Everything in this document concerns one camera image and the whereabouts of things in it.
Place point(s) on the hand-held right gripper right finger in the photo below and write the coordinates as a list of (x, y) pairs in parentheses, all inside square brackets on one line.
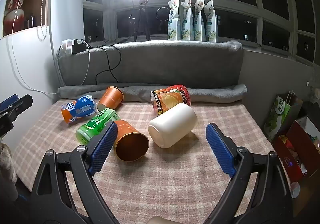
[(221, 150)]

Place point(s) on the red box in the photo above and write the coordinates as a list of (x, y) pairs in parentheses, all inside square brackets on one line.
[(303, 143)]

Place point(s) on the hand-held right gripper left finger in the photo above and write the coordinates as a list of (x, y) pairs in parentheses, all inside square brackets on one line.
[(103, 148)]

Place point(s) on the green tea can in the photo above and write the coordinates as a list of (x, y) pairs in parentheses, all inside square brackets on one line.
[(92, 123)]

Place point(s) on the red and white figurine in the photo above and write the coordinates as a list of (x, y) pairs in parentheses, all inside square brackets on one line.
[(15, 13)]

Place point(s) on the brown cardboard box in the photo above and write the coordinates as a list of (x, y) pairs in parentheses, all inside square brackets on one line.
[(308, 189)]

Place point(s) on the pink checked blanket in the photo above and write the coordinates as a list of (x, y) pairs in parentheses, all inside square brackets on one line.
[(162, 189)]

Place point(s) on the black tripod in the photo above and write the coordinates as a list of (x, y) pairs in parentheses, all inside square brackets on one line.
[(141, 21)]

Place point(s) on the white cup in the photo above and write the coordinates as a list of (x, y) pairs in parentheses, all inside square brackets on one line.
[(172, 123)]

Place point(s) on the red and orange printed cup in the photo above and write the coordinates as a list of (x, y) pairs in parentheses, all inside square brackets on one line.
[(170, 100)]

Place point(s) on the small white round container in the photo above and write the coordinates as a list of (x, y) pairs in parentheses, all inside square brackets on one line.
[(295, 190)]

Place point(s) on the black charger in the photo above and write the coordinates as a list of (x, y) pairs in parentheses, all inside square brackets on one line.
[(78, 48)]

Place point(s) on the beige plush toy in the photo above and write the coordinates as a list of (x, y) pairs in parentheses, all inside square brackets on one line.
[(6, 166)]

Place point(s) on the green paper bag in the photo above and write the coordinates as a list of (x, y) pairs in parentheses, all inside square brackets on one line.
[(277, 116)]

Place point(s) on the rolled grey blanket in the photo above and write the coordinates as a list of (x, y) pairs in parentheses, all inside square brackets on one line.
[(215, 95)]

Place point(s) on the white floral pouch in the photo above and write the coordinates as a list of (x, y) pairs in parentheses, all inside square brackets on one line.
[(199, 25), (186, 23), (174, 23), (210, 26)]

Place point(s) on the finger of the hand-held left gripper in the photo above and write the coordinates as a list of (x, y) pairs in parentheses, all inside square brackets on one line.
[(21, 105)]

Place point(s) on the white power strip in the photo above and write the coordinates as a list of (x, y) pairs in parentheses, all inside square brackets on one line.
[(67, 45)]

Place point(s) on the grey cushion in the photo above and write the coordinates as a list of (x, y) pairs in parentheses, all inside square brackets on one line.
[(162, 63)]

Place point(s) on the blue and orange printed cup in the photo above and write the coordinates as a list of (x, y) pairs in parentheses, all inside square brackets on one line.
[(80, 109)]

